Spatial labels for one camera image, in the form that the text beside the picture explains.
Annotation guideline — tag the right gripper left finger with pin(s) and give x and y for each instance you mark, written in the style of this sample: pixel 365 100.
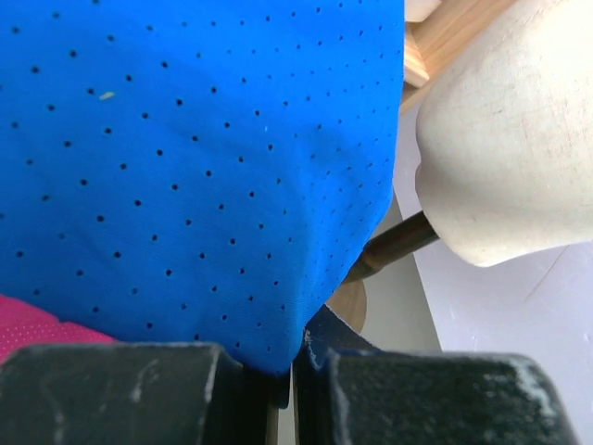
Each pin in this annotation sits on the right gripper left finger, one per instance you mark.
pixel 137 394

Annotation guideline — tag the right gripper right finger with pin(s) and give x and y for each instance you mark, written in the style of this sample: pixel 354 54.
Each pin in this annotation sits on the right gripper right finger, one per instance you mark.
pixel 347 391

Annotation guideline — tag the magenta baseball cap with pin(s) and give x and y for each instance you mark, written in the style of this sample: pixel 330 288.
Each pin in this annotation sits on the magenta baseball cap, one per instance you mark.
pixel 23 325

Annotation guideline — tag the blue baseball cap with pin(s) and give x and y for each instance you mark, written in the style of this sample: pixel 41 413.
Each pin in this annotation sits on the blue baseball cap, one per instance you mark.
pixel 195 170

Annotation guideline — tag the wooden hat stand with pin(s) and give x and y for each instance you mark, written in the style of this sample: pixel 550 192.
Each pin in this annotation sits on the wooden hat stand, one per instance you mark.
pixel 349 303

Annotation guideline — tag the white mannequin head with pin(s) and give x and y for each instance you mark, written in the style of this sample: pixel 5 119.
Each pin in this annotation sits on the white mannequin head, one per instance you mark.
pixel 505 137

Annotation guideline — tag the wooden shelf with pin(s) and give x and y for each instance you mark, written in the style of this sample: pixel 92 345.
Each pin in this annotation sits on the wooden shelf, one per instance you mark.
pixel 431 45

